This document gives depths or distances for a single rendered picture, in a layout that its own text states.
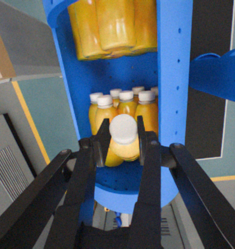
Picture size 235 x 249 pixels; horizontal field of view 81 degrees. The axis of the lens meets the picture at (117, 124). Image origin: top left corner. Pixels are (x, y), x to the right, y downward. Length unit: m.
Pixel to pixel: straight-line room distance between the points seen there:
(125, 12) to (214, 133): 1.49
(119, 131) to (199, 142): 1.48
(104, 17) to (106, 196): 0.35
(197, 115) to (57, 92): 1.43
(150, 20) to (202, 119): 1.31
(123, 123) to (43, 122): 1.68
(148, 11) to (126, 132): 0.23
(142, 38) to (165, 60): 0.09
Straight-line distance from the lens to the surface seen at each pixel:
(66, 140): 1.81
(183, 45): 0.28
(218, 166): 2.12
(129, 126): 0.19
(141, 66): 0.48
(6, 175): 1.95
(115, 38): 0.28
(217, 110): 1.58
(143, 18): 0.33
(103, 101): 0.34
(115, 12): 0.28
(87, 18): 0.34
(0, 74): 0.54
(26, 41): 0.78
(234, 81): 0.85
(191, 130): 1.55
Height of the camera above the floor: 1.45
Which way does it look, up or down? 68 degrees down
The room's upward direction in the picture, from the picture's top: 168 degrees counter-clockwise
